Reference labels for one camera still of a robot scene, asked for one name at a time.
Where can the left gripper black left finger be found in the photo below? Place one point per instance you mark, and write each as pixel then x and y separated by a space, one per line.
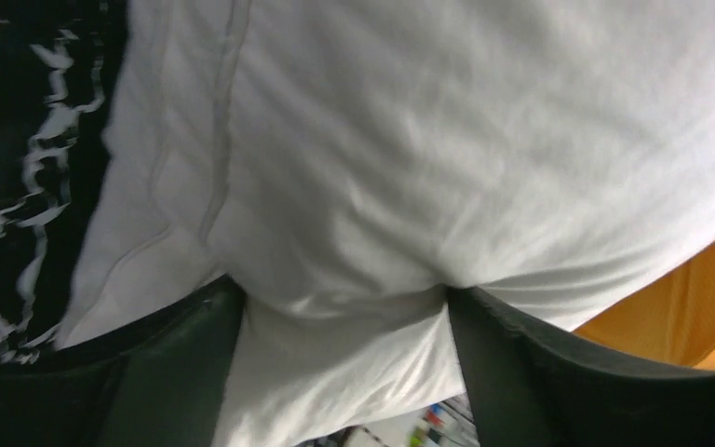
pixel 158 381

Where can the orange printed pillowcase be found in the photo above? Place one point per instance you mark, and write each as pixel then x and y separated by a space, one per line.
pixel 672 320

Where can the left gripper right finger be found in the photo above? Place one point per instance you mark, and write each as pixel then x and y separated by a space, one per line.
pixel 531 384

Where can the white pillow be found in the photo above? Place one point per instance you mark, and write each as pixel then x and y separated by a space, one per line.
pixel 345 161

